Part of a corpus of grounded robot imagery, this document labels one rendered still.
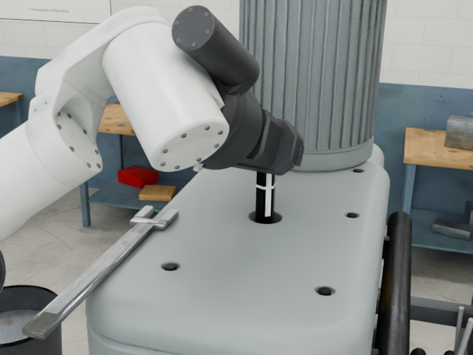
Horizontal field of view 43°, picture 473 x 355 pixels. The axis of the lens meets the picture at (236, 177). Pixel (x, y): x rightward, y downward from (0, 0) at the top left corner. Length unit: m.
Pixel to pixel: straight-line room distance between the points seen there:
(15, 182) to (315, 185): 0.41
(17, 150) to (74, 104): 0.06
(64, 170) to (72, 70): 0.08
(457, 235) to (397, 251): 3.84
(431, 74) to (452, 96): 0.24
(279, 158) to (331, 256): 0.11
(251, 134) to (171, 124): 0.14
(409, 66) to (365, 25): 4.07
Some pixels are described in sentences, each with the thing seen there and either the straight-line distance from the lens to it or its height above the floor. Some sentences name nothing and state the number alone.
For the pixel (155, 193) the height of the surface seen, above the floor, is 0.28.
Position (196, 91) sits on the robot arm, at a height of 2.07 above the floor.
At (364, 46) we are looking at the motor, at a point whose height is 2.05.
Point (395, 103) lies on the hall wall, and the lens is 4.92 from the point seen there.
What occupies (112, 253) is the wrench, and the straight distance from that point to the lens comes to 0.59.
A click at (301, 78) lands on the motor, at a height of 2.02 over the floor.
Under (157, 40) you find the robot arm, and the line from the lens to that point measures 0.47.
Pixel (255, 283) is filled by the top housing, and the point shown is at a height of 1.89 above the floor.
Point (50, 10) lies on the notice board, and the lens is 5.69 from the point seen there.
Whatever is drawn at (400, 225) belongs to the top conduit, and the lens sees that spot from 0.89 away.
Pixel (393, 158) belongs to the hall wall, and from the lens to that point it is 5.04.
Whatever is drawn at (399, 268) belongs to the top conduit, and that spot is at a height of 1.81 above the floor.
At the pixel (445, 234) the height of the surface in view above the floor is 0.25.
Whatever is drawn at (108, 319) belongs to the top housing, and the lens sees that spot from 0.53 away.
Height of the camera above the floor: 2.17
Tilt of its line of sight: 21 degrees down
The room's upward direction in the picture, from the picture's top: 1 degrees clockwise
